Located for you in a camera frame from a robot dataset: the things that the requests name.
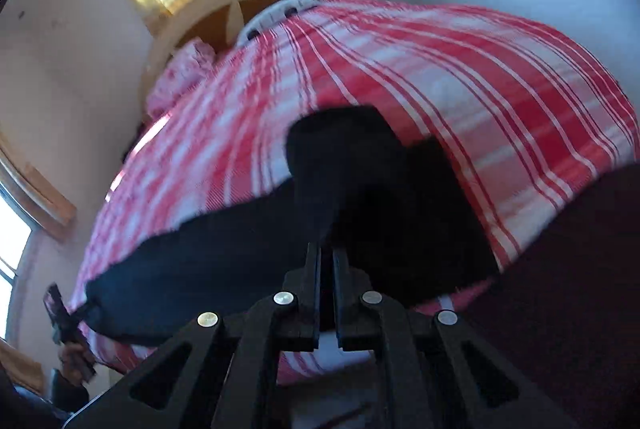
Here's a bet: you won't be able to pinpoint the wood framed side window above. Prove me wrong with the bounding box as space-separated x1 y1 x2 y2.
0 129 78 382

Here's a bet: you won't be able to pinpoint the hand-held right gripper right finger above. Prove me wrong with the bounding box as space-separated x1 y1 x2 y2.
333 249 581 429

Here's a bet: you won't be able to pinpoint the person's left forearm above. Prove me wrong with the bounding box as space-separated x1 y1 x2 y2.
47 366 93 412

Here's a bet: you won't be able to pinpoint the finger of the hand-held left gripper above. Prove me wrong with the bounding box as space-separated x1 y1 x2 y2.
65 303 92 328

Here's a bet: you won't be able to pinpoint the person's left hand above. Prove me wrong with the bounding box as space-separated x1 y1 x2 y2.
57 341 97 384

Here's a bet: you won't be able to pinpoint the white patterned pillow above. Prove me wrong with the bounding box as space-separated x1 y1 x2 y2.
237 0 321 42

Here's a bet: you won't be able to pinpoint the cream wooden headboard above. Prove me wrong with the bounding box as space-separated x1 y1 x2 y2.
140 0 336 100

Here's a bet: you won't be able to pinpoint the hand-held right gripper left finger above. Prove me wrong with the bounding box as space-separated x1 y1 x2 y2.
62 243 321 429

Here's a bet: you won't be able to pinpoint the pink ruffled pillow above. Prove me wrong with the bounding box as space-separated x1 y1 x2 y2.
147 40 217 117

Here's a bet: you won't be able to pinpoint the black pants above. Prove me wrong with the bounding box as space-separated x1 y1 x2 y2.
85 106 501 347

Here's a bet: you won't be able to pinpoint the red plaid bed blanket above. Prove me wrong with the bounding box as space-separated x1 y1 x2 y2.
67 0 636 385

